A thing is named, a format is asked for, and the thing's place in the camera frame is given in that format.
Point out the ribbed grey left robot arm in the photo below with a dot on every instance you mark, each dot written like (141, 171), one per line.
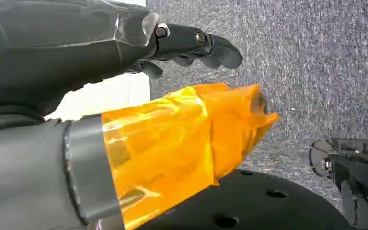
(6, 120)

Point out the black robot foot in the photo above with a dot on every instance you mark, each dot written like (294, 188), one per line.
(250, 206)

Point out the black robot leg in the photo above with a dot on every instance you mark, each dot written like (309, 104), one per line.
(361, 171)

